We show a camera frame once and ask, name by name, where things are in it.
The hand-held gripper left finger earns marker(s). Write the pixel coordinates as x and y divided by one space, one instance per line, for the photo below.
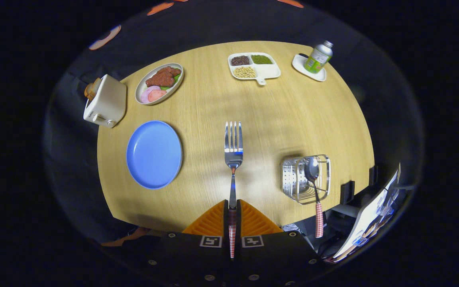
185 255

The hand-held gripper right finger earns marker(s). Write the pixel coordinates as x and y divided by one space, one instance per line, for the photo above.
281 255

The metal cutlery rack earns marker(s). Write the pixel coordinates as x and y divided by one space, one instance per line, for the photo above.
291 179

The black table clamp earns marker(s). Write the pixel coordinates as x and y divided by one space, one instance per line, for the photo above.
347 192
373 175

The computer monitor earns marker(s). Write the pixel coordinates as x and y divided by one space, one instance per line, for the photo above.
367 215

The blue plate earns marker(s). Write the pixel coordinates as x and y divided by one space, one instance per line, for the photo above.
153 155

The pink ham slices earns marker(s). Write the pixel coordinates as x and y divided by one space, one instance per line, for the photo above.
153 95

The white toaster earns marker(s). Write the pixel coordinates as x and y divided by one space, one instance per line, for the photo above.
108 101

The white oval plate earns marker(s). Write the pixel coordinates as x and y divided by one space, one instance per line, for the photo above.
144 85

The brown meat slices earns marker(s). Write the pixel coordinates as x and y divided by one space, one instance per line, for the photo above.
161 77

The white divided tray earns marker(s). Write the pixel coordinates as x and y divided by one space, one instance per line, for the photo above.
269 71

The pile of yellow soybeans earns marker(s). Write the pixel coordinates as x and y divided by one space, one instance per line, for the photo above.
245 71

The toasted bread slice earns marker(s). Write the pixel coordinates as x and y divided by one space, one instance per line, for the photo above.
93 88

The small white plate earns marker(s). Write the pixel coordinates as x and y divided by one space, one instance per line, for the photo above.
299 63

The pile of green beans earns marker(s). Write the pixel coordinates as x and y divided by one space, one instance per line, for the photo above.
261 59

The pile of dark red beans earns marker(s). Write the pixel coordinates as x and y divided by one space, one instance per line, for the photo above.
240 60

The green drink can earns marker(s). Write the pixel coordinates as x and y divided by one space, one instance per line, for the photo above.
318 57

